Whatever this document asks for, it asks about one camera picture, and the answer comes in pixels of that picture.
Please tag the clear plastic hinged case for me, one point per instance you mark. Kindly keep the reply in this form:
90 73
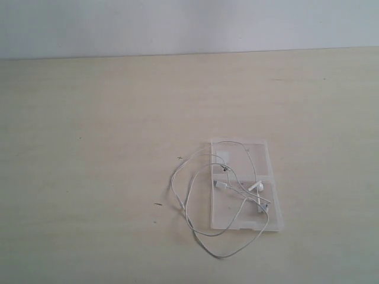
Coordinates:
250 160

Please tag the white wired earphones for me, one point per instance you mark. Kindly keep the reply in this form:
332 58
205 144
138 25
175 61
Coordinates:
233 183

